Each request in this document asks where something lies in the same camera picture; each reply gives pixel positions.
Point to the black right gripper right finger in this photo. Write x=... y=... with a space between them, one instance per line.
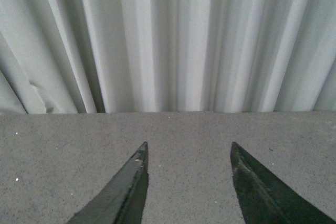
x=265 y=198

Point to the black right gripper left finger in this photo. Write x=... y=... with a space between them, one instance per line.
x=122 y=200

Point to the white pleated curtain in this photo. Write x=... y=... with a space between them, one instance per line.
x=89 y=56

